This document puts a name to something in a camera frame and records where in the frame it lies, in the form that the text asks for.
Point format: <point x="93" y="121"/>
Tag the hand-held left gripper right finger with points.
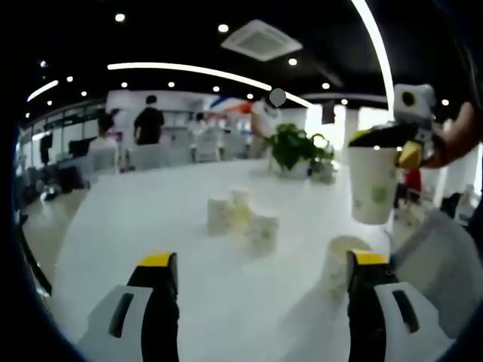
<point x="362" y="324"/>

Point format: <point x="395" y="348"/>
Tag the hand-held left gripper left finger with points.
<point x="160" y="320"/>

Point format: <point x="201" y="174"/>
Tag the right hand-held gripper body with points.
<point x="415" y="105"/>

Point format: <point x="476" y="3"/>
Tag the person's right hand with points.
<point x="445" y="147"/>

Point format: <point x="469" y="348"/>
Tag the black hanging screen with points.
<point x="328" y="112"/>

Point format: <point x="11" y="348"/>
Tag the long curved ceiling light strip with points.
<point x="379" y="49"/>
<point x="181" y="68"/>

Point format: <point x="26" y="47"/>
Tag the small clear vase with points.
<point x="323" y="174"/>

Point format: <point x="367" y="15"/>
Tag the green leafy plant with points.
<point x="294" y="147"/>

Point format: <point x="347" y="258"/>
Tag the white plant pot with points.
<point x="296" y="170"/>

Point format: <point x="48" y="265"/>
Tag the white table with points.
<point x="151" y="226"/>

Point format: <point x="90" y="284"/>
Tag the ceiling air vent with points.
<point x="260" y="39"/>

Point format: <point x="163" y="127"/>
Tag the white office chair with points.
<point x="207" y="147"/>
<point x="103" y="160"/>

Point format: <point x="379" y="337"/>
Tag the group of round ceiling spotlights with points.
<point x="223" y="28"/>

